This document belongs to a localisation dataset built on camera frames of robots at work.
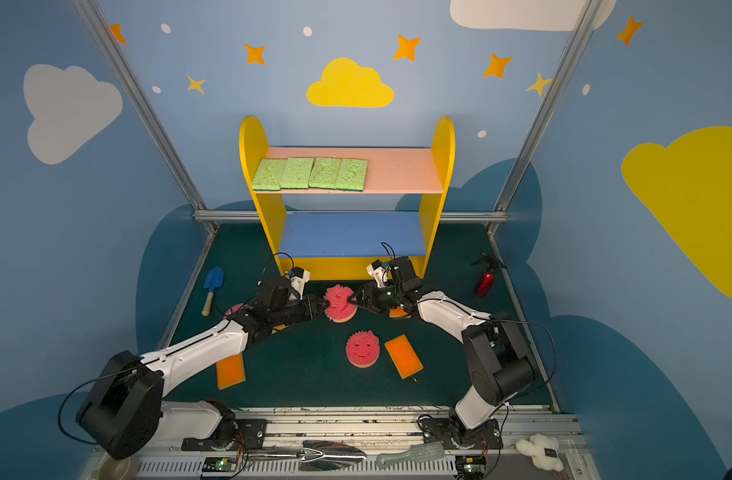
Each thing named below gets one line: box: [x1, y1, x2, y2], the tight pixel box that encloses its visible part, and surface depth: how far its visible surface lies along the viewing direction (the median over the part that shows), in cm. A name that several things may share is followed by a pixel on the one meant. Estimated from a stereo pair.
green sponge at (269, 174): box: [252, 158, 288, 191], surface depth 76 cm
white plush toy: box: [516, 433, 564, 472], surface depth 72 cm
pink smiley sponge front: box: [346, 330, 380, 368], surface depth 88 cm
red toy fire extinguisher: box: [478, 269, 496, 297], surface depth 100 cm
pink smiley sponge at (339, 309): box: [324, 284, 358, 323], surface depth 86 cm
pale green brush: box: [376, 442, 445, 469], surface depth 73 cm
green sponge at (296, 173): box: [280, 158, 314, 189], surface depth 77 cm
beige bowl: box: [98, 450, 130, 480], surface depth 70 cm
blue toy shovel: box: [202, 267, 224, 317], surface depth 106 cm
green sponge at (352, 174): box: [335, 158, 368, 191], surface depth 76 cm
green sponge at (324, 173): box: [308, 157, 342, 189], surface depth 77 cm
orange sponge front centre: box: [384, 334, 424, 380], surface depth 89 cm
